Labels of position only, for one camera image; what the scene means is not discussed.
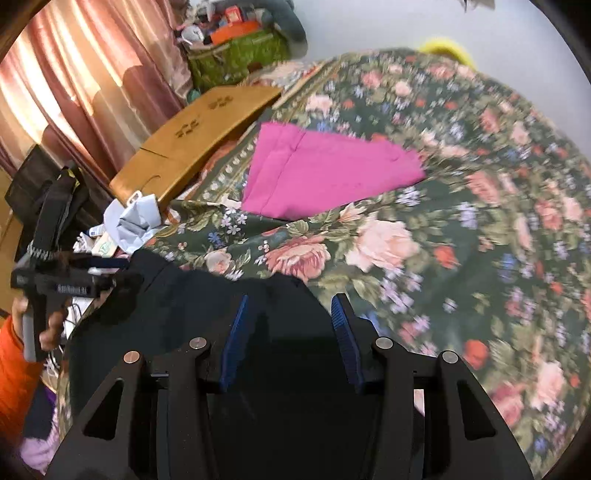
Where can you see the orange box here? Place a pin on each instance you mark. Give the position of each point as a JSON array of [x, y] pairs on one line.
[[235, 30]]

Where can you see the yellow object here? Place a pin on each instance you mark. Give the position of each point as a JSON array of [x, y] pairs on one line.
[[445, 48]]

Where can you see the pink curtain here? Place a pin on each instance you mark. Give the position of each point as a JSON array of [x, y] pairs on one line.
[[78, 78]]

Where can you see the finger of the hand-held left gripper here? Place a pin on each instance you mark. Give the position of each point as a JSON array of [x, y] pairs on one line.
[[127, 284], [104, 263]]

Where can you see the green patterned bag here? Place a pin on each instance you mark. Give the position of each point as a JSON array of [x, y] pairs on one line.
[[235, 57]]

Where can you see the wooden board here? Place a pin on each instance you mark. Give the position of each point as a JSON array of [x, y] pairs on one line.
[[194, 134]]

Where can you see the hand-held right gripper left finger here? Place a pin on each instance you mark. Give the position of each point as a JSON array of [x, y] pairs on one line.
[[234, 344]]

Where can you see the pink folded cloth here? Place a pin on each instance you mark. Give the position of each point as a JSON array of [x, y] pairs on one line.
[[323, 170]]

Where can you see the dark pants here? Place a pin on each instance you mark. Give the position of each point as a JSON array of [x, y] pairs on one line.
[[175, 307]]

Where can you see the floral blanket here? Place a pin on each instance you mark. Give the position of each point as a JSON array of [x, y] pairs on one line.
[[461, 221]]

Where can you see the lilac cloth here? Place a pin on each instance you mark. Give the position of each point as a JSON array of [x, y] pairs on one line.
[[39, 454]]

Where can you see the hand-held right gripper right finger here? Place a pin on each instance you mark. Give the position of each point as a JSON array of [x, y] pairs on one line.
[[345, 344]]

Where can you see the dark chair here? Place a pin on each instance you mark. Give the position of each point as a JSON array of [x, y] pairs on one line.
[[25, 180]]

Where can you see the person's left hand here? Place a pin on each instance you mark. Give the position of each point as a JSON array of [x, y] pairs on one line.
[[54, 328]]

